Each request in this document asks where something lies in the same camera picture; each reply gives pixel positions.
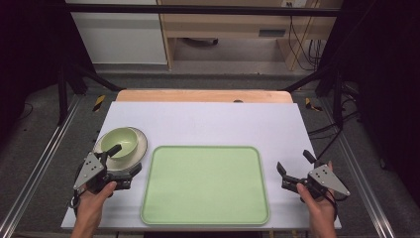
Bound person's left hand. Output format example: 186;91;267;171
76;180;119;224

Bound aluminium floor rail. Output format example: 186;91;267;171
321;98;397;238
0;94;83;238

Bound white table board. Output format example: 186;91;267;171
60;101;342;231

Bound black floor cables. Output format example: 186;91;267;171
308;83;362;161

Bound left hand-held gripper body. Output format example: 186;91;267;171
72;151;134;196

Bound white cabinet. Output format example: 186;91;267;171
65;0;168;65

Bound green bowl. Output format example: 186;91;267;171
99;127;140;161

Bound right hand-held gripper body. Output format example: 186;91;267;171
280;161;352;201

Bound black curtain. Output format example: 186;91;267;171
0;0;97;142
316;0;420;202

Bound yellow black tape strip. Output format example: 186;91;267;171
92;94;107;113
304;97;323;112

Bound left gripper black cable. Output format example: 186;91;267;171
68;188;87;210

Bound green rectangular tray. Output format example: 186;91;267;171
140;145;270;227

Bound grey desk label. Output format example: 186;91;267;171
258;29;287;38

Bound light wooden desk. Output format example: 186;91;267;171
157;0;343;72

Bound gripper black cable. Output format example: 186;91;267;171
325;189;351;222
68;188;87;210

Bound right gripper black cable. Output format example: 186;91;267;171
325;189;351;222

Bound white wall socket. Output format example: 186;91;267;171
280;0;308;8

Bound wooden table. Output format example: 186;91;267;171
115;88;294;104

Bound hanging black cables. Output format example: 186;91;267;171
286;2;326;72

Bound beige round plate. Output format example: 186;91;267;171
93;126;149;173

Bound black metal stand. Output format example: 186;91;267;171
57;60;124;127
283;63;345;128

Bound person's right hand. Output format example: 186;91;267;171
295;182;337;222

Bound black horizontal frame bar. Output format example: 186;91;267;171
65;3;341;18

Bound thin black floor cable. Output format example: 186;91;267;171
16;102;35;122

